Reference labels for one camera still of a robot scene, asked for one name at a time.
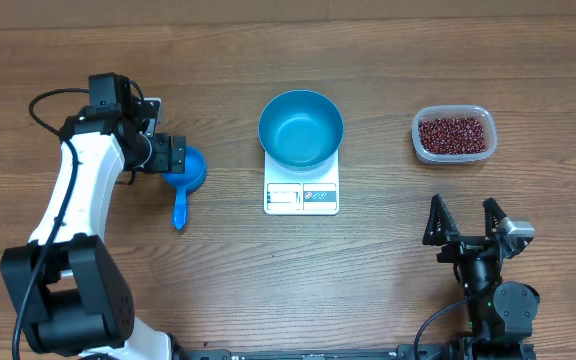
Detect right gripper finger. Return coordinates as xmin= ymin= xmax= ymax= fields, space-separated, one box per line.
xmin=422 ymin=194 xmax=460 ymax=246
xmin=482 ymin=198 xmax=507 ymax=236

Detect blue plastic measuring scoop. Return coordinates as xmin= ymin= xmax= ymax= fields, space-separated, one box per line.
xmin=163 ymin=146 xmax=207 ymax=230

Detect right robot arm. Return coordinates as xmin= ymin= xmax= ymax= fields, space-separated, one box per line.
xmin=413 ymin=194 xmax=540 ymax=360

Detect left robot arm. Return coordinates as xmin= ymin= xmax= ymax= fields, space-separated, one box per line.
xmin=0 ymin=73 xmax=186 ymax=359

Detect teal bowl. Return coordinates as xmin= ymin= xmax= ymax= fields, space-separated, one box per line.
xmin=257 ymin=89 xmax=345 ymax=171

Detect white digital kitchen scale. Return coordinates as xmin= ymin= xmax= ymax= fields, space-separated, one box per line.
xmin=263 ymin=152 xmax=340 ymax=216

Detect red beans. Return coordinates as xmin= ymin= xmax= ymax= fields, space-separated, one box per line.
xmin=418 ymin=117 xmax=486 ymax=155

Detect clear plastic container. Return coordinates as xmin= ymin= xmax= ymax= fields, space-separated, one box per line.
xmin=411 ymin=105 xmax=498 ymax=164

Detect right black cable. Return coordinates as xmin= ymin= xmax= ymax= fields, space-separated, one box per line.
xmin=413 ymin=292 xmax=484 ymax=360

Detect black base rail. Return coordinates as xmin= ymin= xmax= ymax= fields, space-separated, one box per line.
xmin=183 ymin=344 xmax=450 ymax=360

